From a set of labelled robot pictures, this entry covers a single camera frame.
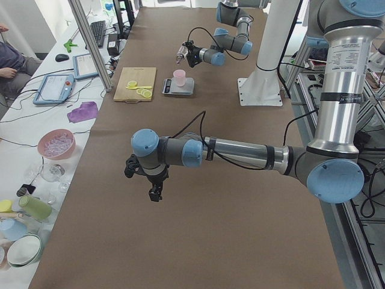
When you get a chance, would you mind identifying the green cup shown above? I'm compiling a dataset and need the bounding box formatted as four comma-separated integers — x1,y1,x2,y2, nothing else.
19,195,52,221

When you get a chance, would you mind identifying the yellow plastic knife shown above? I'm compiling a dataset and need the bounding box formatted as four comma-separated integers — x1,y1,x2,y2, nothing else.
126,85,152,90

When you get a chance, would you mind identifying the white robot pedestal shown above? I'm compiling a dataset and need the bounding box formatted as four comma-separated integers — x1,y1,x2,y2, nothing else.
238,0,302,107

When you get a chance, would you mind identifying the wooden cutting board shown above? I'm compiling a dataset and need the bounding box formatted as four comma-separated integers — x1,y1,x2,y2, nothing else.
113,67,156,102

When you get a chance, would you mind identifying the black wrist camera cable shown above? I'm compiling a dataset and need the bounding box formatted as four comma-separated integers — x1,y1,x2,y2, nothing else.
186,26,250,60

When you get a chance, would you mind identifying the clear glass sauce bottle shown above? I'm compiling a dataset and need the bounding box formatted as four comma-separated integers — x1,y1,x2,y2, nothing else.
176,45,188,64

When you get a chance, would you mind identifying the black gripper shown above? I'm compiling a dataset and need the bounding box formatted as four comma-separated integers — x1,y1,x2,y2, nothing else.
145,170,169,202
183,41,201,68

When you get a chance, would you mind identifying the black keyboard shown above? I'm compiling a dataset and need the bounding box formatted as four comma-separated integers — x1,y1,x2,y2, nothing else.
90,20,106,48

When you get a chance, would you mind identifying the white green bowl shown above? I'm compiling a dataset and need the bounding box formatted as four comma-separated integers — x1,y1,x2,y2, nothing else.
7,234,43,267

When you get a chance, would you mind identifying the teach pendant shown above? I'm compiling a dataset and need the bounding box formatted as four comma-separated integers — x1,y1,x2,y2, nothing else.
72,54,99,80
32,74,75,105

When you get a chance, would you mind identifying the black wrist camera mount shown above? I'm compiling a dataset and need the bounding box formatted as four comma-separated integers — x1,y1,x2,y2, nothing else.
124,154,144,178

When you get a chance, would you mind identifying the wine glass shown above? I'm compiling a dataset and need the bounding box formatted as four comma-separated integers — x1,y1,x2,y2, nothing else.
39,163,65,182

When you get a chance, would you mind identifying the silver kitchen scale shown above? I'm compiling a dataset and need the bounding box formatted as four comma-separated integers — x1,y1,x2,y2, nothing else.
162,78,195,96

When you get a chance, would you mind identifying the black computer mouse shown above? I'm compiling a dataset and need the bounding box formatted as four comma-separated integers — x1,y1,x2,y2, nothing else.
55,54,69,63

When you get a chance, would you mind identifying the aluminium frame post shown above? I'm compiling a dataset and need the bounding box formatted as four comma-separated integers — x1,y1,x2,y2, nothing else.
68,0,112,92

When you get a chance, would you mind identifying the far teach pendant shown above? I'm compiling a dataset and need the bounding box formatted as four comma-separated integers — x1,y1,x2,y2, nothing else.
72,54,99,80

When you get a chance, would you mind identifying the lemon slice stack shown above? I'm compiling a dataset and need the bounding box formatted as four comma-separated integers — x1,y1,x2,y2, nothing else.
136,89,152,99

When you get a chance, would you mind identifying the green plastic tool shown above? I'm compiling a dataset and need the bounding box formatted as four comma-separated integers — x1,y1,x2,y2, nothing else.
63,39,78,53

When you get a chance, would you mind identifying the purple cloth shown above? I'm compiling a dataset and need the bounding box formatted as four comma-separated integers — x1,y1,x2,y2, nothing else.
67,101,99,123

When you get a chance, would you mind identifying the yellow cup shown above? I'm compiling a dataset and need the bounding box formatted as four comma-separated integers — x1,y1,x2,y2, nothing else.
0,199,13,213

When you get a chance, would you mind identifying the near teach pendant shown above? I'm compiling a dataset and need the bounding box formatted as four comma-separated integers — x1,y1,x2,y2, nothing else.
32,74,75,105

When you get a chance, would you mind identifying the pink bowl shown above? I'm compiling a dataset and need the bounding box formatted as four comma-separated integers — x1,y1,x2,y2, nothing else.
37,129,76,160

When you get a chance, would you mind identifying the seated person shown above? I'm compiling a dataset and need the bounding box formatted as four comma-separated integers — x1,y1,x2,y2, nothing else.
1,42,43,99

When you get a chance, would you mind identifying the light blue cup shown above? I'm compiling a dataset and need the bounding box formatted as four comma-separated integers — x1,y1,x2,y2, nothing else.
1,219,28,241

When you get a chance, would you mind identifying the black power adapter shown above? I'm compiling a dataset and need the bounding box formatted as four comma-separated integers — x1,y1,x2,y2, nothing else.
107,34,120,56

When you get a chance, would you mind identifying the pink plastic cup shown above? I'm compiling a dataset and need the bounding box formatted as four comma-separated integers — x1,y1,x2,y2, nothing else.
173,69,186,87

